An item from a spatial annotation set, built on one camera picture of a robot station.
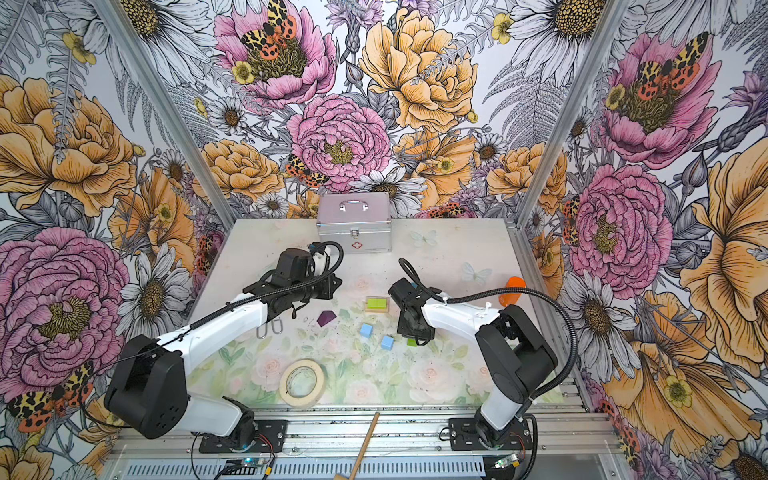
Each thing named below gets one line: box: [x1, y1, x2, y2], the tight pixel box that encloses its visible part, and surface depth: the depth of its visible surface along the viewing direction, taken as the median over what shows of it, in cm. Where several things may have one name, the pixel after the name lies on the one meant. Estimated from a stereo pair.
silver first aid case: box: [317, 192, 392, 254], surface depth 107 cm
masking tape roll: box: [278, 359, 326, 409], surface depth 81 cm
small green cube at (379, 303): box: [372, 298, 387, 309], surface depth 98 cm
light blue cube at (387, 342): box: [381, 335, 394, 350], surface depth 90 cm
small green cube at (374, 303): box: [367, 298, 381, 309], surface depth 98 cm
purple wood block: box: [316, 310, 337, 327], surface depth 96 cm
